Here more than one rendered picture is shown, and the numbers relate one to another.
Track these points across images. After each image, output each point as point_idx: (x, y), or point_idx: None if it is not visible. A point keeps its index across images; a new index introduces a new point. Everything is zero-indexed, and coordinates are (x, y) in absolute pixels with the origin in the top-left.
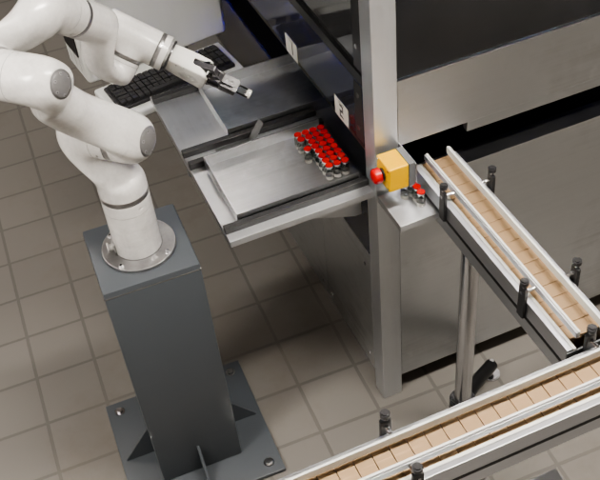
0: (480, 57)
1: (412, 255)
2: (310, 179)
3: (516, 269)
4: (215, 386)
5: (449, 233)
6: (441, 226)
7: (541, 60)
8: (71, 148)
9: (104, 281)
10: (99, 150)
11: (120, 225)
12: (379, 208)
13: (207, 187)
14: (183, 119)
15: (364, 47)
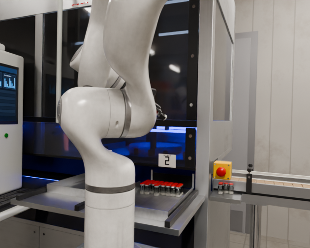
0: (219, 122)
1: (210, 247)
2: (170, 199)
3: None
4: None
5: (254, 201)
6: (245, 201)
7: (223, 134)
8: (90, 115)
9: None
10: (124, 111)
11: (120, 216)
12: (208, 206)
13: None
14: (51, 200)
15: (202, 98)
